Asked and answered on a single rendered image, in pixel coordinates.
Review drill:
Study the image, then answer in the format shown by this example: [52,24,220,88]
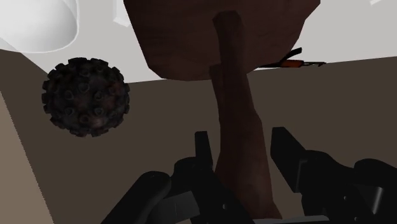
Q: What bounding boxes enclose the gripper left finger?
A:
[101,130,256,224]

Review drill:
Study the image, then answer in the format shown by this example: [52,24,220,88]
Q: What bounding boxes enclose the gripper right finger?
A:
[270,126,397,224]

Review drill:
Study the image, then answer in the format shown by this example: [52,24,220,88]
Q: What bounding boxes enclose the orange and black tool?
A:
[258,47,326,69]

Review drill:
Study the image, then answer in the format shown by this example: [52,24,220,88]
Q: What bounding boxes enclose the dark spiky ball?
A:
[41,57,130,138]

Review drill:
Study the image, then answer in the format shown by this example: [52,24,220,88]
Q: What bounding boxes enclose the brown wooden spatula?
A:
[123,0,321,220]

